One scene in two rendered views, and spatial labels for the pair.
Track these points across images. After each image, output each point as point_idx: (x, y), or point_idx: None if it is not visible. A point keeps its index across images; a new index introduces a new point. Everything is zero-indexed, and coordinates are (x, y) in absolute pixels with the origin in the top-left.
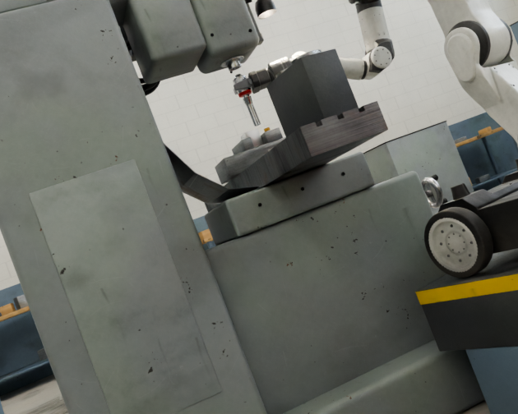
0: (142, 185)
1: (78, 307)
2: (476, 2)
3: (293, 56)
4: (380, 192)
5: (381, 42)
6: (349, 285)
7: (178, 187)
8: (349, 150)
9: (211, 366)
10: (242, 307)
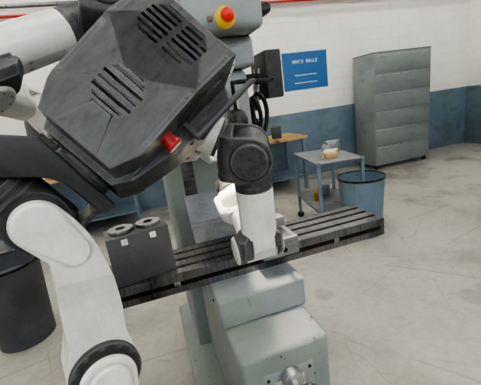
0: (172, 216)
1: (175, 241)
2: (62, 327)
3: (231, 184)
4: (227, 338)
5: (235, 236)
6: (221, 351)
7: (176, 228)
8: (164, 296)
9: (189, 302)
10: (204, 297)
